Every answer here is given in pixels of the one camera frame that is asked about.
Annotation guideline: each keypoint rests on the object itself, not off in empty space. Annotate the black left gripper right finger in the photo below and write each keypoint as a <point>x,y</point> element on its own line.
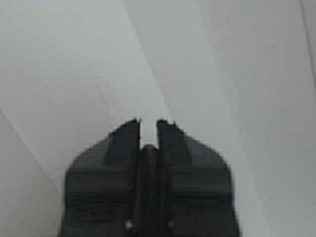
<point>197,188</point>

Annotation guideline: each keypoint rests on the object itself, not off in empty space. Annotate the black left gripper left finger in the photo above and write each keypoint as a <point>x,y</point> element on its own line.
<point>99,186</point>

